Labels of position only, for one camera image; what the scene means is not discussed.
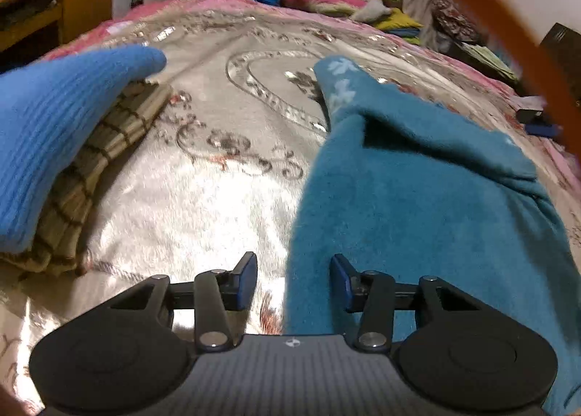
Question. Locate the white crumpled cloth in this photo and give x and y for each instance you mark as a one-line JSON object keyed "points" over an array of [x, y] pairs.
{"points": [[370, 11]]}

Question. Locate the dark floral cloth bundle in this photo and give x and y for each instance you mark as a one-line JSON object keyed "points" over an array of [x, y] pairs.
{"points": [[454, 19]]}

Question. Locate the wooden nightstand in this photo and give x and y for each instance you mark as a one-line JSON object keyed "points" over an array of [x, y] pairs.
{"points": [[81, 3]]}

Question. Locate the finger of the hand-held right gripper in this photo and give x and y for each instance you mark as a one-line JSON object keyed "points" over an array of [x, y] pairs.
{"points": [[542, 130], [531, 115]]}

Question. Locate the olive checked garment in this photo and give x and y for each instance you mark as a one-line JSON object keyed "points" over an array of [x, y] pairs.
{"points": [[104, 148]]}

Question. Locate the teal knit sweater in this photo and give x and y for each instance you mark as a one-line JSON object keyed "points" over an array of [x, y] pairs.
{"points": [[408, 216]]}

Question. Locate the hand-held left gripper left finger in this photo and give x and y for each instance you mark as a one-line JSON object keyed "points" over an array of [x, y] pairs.
{"points": [[245, 282]]}

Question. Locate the blue ribbed knit garment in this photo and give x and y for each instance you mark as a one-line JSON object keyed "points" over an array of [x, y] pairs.
{"points": [[54, 139]]}

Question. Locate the yellow folded cloth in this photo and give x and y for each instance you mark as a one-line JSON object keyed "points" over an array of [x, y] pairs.
{"points": [[399, 22]]}

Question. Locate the floral satin bedspread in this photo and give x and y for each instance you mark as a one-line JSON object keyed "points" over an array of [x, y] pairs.
{"points": [[204, 198]]}

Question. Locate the dark wooden headboard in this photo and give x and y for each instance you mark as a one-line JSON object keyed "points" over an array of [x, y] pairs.
{"points": [[565, 41]]}

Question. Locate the pale green folded sheet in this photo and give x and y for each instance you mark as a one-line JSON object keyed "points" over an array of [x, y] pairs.
{"points": [[488, 60]]}

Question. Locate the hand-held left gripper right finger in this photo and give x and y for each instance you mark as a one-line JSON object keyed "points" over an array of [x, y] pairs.
{"points": [[340, 282]]}

